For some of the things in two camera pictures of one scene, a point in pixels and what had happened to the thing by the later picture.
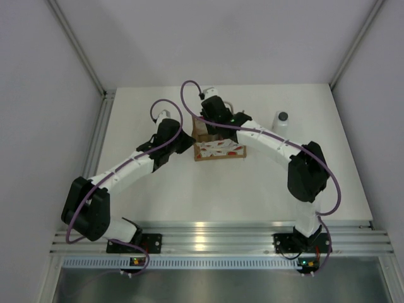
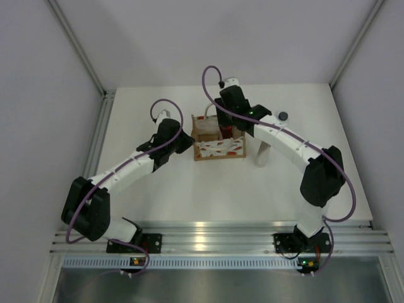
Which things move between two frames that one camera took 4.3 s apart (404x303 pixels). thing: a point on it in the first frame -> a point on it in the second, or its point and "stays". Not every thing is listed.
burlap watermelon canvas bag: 208,146 stays
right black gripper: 211,131 -> 221,120
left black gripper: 187,141 stays
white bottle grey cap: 280,124 stays
